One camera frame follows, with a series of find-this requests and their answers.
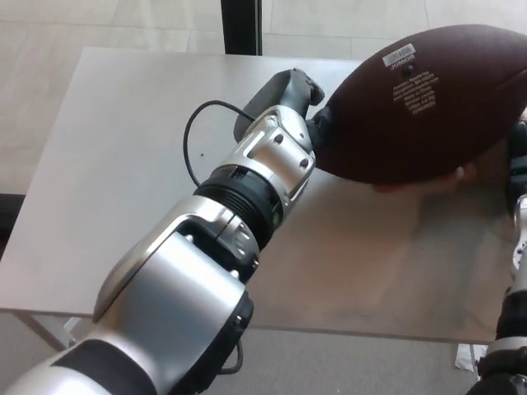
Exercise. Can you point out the crumpled white paper scrap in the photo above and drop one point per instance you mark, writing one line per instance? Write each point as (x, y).
(463, 356)

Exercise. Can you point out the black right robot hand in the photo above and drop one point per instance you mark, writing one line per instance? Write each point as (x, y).
(518, 152)

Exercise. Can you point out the black floor object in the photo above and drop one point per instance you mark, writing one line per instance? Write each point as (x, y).
(7, 214)

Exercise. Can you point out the black vertical window post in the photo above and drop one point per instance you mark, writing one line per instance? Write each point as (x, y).
(243, 24)

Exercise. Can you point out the brown junior football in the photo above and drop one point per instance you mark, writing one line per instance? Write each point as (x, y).
(411, 107)

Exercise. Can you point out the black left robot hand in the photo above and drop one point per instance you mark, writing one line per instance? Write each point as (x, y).
(288, 92)

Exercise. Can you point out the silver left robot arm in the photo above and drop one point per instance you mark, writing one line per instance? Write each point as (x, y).
(185, 263)

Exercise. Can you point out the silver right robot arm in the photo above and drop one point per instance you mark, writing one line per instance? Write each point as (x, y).
(510, 329)

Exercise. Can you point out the white slanted table leg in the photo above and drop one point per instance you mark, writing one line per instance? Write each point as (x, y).
(45, 333)

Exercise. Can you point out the bare person hand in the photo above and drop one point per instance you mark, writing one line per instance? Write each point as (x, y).
(490, 164)

